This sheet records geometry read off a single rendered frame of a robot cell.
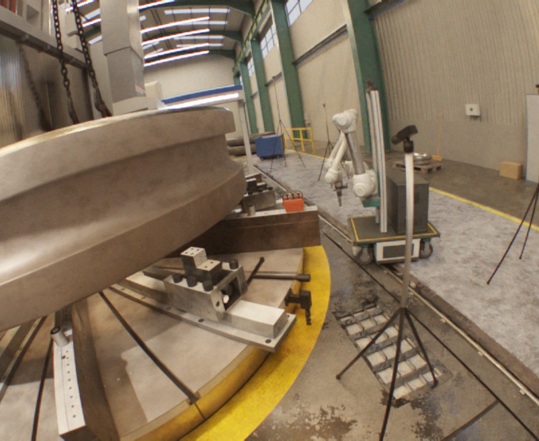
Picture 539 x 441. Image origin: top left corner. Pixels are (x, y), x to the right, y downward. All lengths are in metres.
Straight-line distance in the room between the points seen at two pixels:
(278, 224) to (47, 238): 1.99
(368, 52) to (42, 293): 11.57
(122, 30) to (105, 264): 5.87
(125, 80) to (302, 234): 5.17
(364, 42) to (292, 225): 9.81
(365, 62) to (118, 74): 8.60
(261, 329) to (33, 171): 1.54
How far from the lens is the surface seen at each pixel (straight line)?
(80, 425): 1.27
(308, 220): 2.67
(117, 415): 1.73
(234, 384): 1.88
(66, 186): 1.72
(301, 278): 2.24
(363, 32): 11.84
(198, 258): 1.80
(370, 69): 11.54
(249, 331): 1.77
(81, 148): 1.60
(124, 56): 6.72
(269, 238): 2.77
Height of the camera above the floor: 1.53
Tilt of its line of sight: 20 degrees down
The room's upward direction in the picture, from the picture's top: 9 degrees counter-clockwise
